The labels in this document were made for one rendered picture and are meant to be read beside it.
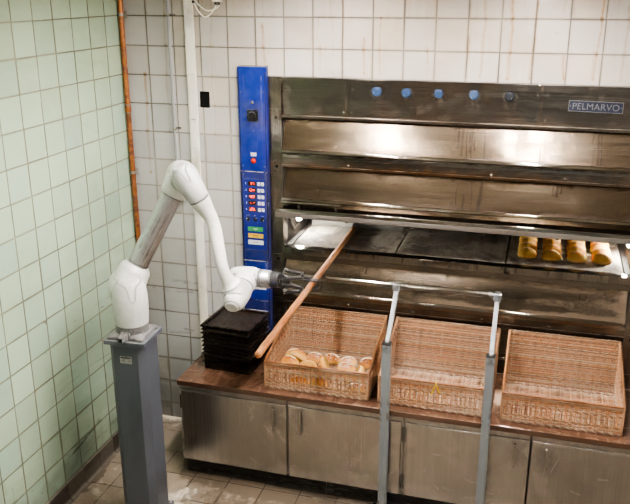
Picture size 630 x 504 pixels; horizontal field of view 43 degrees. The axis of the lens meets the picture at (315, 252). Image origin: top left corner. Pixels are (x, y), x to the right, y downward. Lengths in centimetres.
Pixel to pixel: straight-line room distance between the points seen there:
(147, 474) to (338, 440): 95
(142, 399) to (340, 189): 146
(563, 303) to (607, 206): 54
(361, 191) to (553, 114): 102
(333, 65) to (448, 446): 196
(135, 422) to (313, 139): 167
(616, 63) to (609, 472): 188
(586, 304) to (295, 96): 182
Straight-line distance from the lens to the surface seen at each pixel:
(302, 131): 419
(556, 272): 417
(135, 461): 407
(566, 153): 401
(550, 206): 406
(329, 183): 421
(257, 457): 434
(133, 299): 370
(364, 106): 409
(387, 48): 402
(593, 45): 395
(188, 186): 364
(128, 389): 387
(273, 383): 417
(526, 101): 399
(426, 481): 415
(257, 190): 430
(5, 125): 370
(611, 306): 424
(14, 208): 376
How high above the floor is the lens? 255
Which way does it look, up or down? 19 degrees down
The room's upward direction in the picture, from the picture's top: straight up
